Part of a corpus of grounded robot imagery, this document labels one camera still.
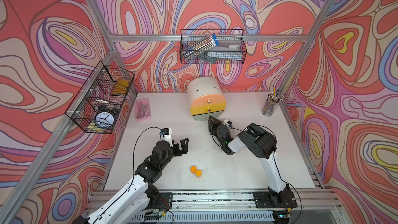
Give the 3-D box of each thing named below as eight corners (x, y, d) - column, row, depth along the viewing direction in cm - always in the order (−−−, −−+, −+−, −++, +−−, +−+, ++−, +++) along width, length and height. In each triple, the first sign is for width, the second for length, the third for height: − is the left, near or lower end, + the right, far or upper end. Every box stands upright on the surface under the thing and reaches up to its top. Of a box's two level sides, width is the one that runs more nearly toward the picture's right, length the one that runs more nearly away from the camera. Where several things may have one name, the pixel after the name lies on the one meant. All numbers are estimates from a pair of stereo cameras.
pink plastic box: (137, 123, 107) (135, 120, 104) (137, 102, 119) (135, 99, 117) (151, 120, 109) (150, 116, 106) (150, 100, 121) (149, 96, 118)
